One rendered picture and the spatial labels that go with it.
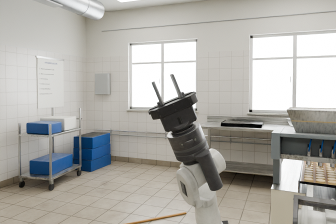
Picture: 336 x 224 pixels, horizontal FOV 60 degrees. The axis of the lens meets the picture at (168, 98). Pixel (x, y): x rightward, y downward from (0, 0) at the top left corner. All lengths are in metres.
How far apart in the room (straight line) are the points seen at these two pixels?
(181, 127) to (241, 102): 4.41
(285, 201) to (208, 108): 3.44
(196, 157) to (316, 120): 1.27
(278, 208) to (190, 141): 1.34
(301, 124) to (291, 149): 0.17
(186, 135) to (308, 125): 1.29
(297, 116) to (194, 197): 1.23
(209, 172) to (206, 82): 4.52
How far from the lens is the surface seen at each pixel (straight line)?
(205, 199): 0.81
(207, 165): 0.71
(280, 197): 1.95
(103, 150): 5.61
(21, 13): 5.27
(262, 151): 5.15
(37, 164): 4.80
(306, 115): 1.88
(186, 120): 0.70
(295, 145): 1.95
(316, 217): 0.60
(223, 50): 5.18
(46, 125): 4.50
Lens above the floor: 1.44
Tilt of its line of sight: 2 degrees down
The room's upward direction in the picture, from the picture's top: straight up
